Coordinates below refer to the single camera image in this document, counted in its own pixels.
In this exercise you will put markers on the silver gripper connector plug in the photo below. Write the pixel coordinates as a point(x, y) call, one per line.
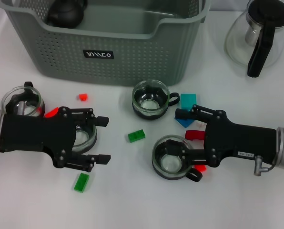
point(21, 107)
point(258, 164)

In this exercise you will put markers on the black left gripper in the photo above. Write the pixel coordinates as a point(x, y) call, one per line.
point(25, 133)

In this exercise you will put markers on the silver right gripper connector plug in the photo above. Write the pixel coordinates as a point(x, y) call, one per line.
point(258, 164)

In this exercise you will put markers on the small red cube brick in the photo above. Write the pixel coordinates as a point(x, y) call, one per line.
point(83, 97)

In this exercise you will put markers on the red square flat brick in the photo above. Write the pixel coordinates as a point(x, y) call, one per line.
point(201, 167)

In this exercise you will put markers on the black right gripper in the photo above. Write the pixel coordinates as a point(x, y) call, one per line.
point(239, 140)

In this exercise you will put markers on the blue square brick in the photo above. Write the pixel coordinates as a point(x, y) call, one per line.
point(185, 122)

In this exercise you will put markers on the orange-red flat brick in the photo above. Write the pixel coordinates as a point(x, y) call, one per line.
point(51, 114)

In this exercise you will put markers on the grey perforated storage bin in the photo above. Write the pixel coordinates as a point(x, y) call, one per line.
point(61, 59)

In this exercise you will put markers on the dark red long brick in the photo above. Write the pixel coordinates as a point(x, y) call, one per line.
point(194, 135)

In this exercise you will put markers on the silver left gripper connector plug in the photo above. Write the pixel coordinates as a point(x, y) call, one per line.
point(21, 107)

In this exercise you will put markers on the green rectangular brick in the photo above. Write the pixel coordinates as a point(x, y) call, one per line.
point(136, 136)
point(81, 182)

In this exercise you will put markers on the teal square brick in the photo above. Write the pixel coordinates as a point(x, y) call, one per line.
point(188, 100)

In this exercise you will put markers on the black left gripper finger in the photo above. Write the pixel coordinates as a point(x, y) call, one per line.
point(101, 159)
point(101, 121)

